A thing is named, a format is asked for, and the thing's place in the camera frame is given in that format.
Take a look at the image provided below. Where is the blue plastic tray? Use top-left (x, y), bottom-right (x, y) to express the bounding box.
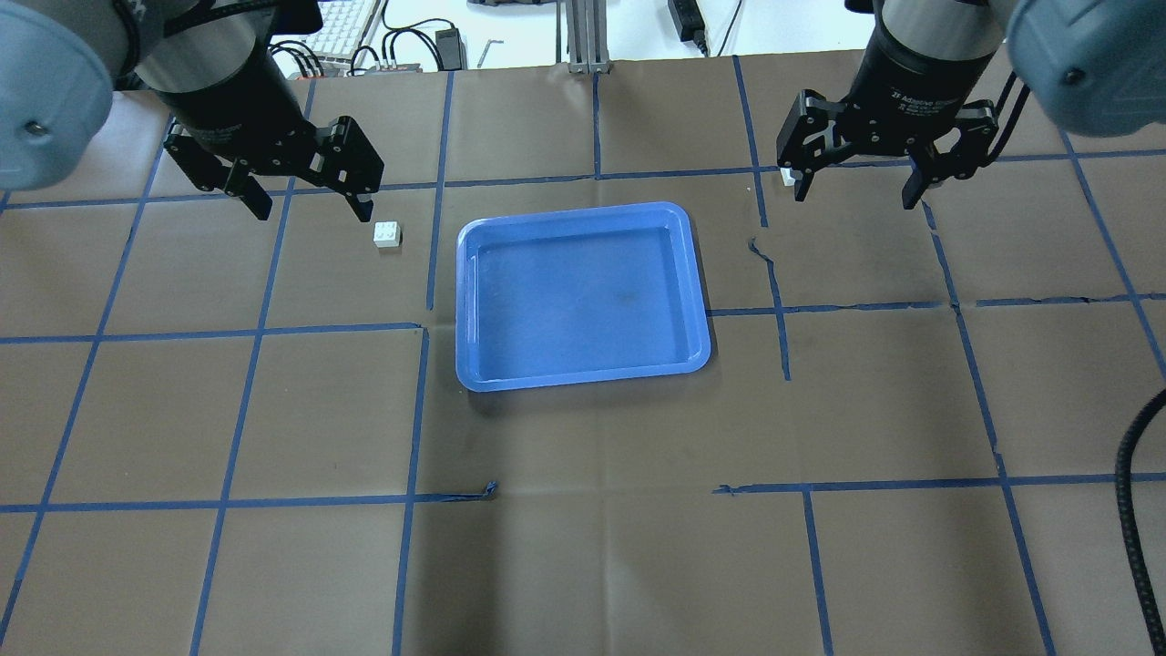
top-left (455, 202), bottom-right (712, 392)

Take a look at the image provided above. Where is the aluminium frame post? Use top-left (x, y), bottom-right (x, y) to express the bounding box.
top-left (561, 1), bottom-right (611, 75)

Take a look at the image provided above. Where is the black braided cable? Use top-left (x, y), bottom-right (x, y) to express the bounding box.
top-left (1114, 387), bottom-right (1166, 656)

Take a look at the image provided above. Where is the black power adapter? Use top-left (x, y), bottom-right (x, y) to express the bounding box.
top-left (666, 0), bottom-right (707, 51)

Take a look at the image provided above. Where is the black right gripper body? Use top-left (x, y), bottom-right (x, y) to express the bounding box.
top-left (813, 36), bottom-right (991, 158)

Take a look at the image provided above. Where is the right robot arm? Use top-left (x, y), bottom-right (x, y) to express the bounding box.
top-left (777, 1), bottom-right (1165, 209)

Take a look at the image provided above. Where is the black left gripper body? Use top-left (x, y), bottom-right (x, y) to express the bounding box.
top-left (155, 56), bottom-right (336, 189)

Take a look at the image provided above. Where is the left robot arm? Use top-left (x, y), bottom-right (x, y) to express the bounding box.
top-left (1, 1), bottom-right (384, 221)

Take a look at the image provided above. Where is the white keyboard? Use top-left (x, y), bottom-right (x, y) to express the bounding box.
top-left (292, 0), bottom-right (384, 62)

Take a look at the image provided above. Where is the brown paper table cover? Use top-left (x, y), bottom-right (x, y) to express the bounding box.
top-left (3, 51), bottom-right (1163, 655)

